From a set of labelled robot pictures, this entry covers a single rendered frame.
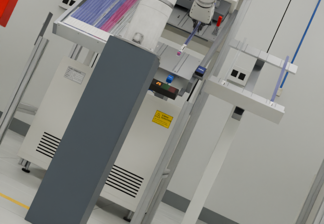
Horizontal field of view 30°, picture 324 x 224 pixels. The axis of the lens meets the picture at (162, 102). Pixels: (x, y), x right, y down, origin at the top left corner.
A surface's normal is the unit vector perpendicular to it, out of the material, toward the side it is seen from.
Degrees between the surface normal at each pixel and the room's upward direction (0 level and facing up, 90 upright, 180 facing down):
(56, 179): 90
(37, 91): 90
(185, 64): 45
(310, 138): 90
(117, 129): 90
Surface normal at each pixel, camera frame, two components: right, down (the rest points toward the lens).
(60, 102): -0.11, -0.11
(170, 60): 0.22, -0.72
